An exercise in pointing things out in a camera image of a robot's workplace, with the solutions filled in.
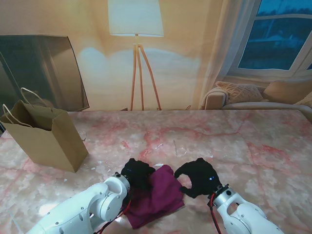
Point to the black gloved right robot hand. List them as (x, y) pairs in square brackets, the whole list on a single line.
[(200, 178)]

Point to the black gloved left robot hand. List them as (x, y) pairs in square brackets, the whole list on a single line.
[(137, 174)]

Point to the magenta shorts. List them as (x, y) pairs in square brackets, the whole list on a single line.
[(161, 197)]

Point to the kraft paper bag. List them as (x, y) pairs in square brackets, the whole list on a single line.
[(44, 143)]

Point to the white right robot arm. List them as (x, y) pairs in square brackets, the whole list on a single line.
[(241, 212)]

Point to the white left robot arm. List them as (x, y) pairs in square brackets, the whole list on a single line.
[(85, 207)]

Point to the beige sofa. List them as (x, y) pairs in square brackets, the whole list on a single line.
[(243, 104)]

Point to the cream knitted cushion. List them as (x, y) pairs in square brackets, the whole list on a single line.
[(239, 91)]

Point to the plain tan cushion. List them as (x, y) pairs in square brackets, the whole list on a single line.
[(285, 91)]

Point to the sheer white curtain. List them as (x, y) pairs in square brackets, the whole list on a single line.
[(226, 48)]

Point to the dark grey flat screen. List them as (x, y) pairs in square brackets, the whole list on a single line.
[(36, 63)]

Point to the white tripod floor lamp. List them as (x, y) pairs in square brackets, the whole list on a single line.
[(135, 19)]

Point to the white framed window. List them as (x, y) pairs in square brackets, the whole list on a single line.
[(275, 41)]

